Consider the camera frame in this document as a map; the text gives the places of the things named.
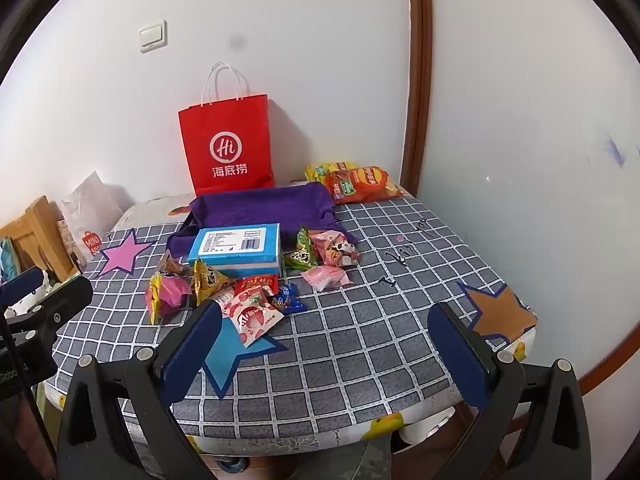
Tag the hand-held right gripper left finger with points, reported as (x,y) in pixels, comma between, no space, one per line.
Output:
(192,355)

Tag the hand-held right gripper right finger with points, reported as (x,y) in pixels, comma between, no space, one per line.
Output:
(460,355)

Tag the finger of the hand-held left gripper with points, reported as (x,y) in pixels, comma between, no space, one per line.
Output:
(60,305)
(22,281)

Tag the pink and yellow snack packet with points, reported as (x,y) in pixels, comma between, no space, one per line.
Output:
(167,295)

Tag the strawberry print snack packet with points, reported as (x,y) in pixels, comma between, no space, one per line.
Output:
(255,317)

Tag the red snack packet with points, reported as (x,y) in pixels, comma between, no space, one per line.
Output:
(255,282)

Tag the blue cookie packet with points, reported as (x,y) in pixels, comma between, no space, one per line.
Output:
(287,300)

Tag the blue tissue box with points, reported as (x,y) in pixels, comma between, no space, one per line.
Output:
(235,245)

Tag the green snack packet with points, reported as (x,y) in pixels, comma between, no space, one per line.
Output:
(300,258)

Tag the plain pink snack packet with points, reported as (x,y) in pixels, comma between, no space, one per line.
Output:
(325,277)

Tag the panda print snack packet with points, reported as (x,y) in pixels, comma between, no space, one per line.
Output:
(335,250)

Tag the purple fabric bin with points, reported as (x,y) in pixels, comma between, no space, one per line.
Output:
(260,205)

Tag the light wooden furniture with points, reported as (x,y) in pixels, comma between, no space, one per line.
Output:
(35,230)

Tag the white bag with red label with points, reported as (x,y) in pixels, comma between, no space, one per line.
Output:
(87,246)

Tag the white plastic bag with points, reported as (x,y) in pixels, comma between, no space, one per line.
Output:
(95,200)

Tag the white fruit print sheet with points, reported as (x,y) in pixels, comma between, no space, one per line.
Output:
(145,212)

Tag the grey patterned cloth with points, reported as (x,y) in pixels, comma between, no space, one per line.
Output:
(350,460)

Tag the brown wooden strip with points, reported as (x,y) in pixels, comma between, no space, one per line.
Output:
(615,350)

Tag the orange chips bag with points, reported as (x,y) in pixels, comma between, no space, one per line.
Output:
(365,185)

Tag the yellow chips bag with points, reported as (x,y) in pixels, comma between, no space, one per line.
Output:
(320,170)

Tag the red paper bag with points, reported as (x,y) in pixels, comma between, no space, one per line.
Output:
(225,125)

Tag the brown wooden door frame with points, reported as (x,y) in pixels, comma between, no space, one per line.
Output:
(417,85)

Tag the white light switch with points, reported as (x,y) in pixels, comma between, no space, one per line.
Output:
(152,36)

